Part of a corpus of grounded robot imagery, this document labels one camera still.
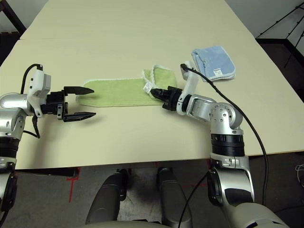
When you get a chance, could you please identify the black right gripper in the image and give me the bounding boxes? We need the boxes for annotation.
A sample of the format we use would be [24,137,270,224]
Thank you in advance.
[151,85,183,112]

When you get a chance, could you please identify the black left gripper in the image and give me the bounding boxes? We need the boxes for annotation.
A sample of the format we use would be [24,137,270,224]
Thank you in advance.
[40,86,97,123]

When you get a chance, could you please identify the green towel with white trim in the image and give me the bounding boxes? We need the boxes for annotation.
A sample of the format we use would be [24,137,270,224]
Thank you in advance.
[77,64,178,108]

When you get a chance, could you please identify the folded light blue towel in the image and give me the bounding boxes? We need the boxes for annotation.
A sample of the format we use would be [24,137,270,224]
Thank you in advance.
[191,45,236,83]

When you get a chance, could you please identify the black foam floor mats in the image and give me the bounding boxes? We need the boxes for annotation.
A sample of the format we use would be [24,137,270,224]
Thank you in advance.
[0,32,21,65]

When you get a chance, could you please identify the grey robot left leg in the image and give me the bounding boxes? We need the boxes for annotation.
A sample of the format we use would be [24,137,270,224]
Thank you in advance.
[85,169,133,225]

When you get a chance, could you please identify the grey robot leg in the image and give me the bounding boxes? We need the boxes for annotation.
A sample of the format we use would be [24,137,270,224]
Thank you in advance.
[158,167,192,226]
[85,169,133,225]

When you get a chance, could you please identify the side table with black legs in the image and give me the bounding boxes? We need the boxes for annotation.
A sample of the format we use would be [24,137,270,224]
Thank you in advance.
[0,0,27,34]

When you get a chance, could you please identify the grey robot right leg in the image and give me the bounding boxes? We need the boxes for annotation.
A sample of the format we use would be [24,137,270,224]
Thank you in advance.
[158,167,192,226]

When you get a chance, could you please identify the grey robot torso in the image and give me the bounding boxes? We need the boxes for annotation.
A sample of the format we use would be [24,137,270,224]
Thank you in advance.
[83,220,190,228]

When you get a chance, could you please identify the black tripod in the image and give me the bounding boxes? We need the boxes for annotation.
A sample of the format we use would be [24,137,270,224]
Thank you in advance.
[256,6,304,69]

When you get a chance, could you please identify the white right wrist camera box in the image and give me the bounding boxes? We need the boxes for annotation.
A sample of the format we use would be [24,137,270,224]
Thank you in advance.
[177,60,200,116]

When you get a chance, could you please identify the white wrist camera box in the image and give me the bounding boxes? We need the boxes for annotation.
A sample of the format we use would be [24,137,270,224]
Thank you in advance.
[26,64,52,118]
[177,60,200,116]

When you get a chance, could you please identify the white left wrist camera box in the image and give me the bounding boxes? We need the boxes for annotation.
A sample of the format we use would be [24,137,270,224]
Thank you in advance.
[26,64,52,118]

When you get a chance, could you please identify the black low frame stand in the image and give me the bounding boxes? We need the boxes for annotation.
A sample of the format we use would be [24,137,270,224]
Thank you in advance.
[256,37,304,79]

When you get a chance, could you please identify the thin white floor cable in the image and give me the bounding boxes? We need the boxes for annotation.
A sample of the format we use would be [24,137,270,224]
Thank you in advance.
[295,163,304,187]

